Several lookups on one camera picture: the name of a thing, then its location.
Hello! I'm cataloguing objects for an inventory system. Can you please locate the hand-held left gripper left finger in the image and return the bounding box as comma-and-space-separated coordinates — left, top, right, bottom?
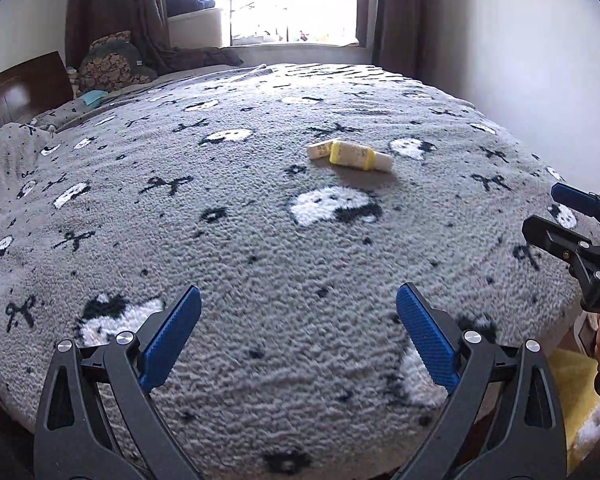
34, 284, 203, 480

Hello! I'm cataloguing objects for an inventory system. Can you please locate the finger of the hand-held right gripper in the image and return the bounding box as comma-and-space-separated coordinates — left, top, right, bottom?
551, 182, 600, 237
521, 215, 595, 267

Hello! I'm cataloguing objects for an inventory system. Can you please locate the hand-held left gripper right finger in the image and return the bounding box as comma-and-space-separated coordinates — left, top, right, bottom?
396, 282, 568, 480

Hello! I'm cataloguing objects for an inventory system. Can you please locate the yellow tube white cap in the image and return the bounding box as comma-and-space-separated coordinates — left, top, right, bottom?
328, 140, 394, 173

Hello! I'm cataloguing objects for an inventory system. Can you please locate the small cream tube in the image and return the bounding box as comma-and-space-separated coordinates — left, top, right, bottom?
306, 138, 341, 161

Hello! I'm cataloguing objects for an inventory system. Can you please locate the yellow white cloth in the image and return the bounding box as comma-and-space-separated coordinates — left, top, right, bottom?
550, 347, 600, 467

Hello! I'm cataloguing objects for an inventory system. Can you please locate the grey printed blanket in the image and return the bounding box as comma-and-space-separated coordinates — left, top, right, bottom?
0, 62, 600, 478

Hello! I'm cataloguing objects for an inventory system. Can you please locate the grey printed pillow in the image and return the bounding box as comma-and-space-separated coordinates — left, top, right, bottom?
0, 122, 55, 281
32, 97, 105, 132

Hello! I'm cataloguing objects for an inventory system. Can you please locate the brown curtain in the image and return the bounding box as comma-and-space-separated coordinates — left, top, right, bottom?
67, 0, 173, 63
356, 0, 428, 78

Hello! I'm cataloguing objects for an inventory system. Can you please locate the dark green cushion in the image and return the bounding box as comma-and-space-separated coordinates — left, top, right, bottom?
120, 42, 158, 83

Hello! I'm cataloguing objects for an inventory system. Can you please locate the brown patterned cushion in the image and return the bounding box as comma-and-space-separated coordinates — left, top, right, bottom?
77, 31, 145, 95

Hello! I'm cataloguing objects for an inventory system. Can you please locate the dark cloth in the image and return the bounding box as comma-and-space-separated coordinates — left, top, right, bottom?
169, 46, 244, 68

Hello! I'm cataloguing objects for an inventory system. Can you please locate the brown wooden headboard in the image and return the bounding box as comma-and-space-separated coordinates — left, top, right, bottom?
0, 51, 74, 133

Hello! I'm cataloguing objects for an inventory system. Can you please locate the white storage box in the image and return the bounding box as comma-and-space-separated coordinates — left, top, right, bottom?
167, 7, 225, 50

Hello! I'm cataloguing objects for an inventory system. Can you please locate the window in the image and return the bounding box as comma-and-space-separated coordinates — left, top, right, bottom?
162, 0, 358, 45

